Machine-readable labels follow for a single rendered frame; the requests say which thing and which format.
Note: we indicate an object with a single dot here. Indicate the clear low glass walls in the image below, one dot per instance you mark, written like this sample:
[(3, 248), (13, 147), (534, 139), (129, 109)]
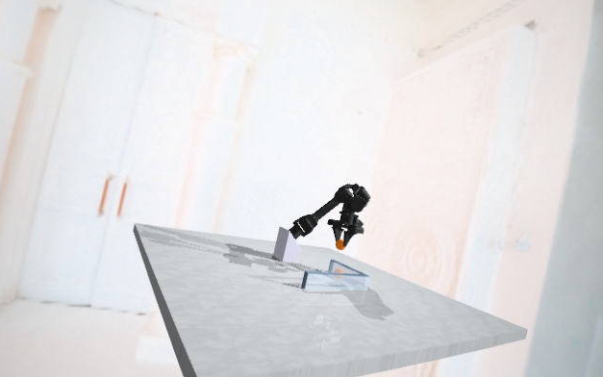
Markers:
[(330, 281)]

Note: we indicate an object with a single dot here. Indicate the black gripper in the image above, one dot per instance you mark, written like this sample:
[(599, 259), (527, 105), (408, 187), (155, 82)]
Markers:
[(346, 218)]

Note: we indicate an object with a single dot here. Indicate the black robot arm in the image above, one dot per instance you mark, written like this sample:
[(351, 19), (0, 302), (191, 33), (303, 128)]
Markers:
[(343, 195)]

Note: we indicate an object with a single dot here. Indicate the light blue l-shaped wall trim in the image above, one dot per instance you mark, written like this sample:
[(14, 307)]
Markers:
[(306, 274)]

